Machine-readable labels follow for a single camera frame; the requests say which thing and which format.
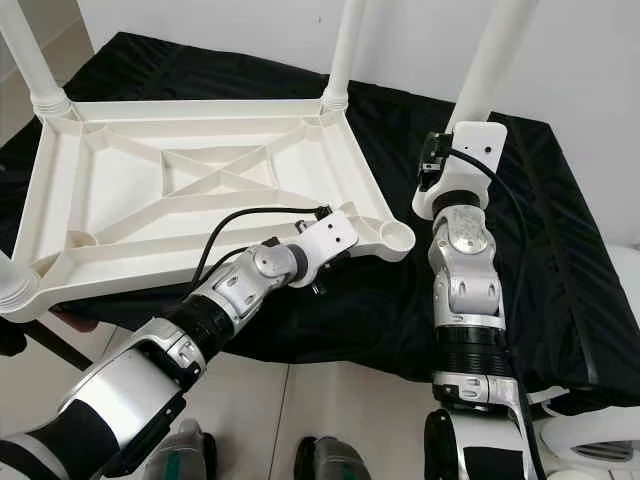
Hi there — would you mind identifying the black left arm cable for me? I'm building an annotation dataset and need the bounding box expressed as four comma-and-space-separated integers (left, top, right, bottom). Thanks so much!
192, 205, 333, 286

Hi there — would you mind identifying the white rounded appliance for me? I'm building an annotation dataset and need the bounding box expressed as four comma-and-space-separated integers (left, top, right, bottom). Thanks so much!
605, 240, 640, 301

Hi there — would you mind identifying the grey robot leg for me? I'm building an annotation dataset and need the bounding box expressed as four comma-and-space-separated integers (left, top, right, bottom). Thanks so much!
295, 435, 376, 480
155, 418, 219, 480

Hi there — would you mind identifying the black table cloth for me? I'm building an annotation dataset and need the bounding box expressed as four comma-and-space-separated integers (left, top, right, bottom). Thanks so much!
0, 32, 640, 386

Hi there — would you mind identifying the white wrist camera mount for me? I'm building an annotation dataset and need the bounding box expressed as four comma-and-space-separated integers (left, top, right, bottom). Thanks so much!
285, 210, 361, 289
425, 120, 508, 213

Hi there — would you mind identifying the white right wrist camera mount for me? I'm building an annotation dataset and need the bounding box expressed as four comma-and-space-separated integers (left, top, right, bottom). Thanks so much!
425, 120, 508, 213

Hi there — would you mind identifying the white plastic children table top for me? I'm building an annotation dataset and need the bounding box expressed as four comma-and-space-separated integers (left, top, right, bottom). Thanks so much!
0, 98, 416, 323

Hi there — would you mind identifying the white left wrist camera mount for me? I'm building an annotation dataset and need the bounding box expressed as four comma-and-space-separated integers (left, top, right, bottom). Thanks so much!
285, 210, 361, 289

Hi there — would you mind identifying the grey robot right leg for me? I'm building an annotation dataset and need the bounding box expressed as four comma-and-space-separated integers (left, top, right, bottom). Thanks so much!
295, 435, 376, 480

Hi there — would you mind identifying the grey robot left leg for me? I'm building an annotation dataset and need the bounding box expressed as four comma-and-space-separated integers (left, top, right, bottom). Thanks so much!
155, 418, 219, 480

